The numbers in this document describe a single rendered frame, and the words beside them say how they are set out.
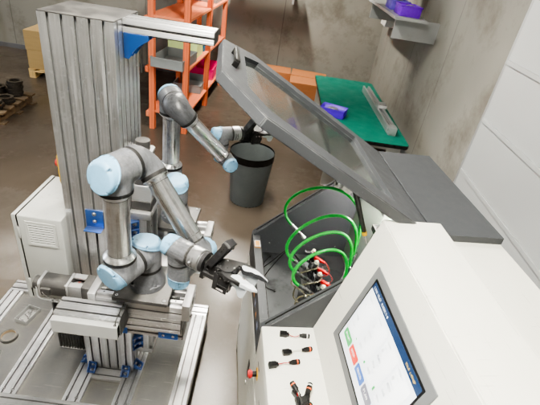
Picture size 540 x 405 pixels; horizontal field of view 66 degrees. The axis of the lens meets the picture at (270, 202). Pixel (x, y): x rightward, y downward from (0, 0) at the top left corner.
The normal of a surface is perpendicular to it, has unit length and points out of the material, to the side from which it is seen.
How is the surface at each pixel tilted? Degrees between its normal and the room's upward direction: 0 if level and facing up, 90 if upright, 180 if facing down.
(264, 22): 90
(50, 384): 0
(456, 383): 76
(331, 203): 90
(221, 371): 0
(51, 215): 0
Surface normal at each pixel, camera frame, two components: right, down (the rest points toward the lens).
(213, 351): 0.14, -0.84
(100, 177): -0.45, 0.30
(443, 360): -0.92, -0.27
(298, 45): -0.05, 0.53
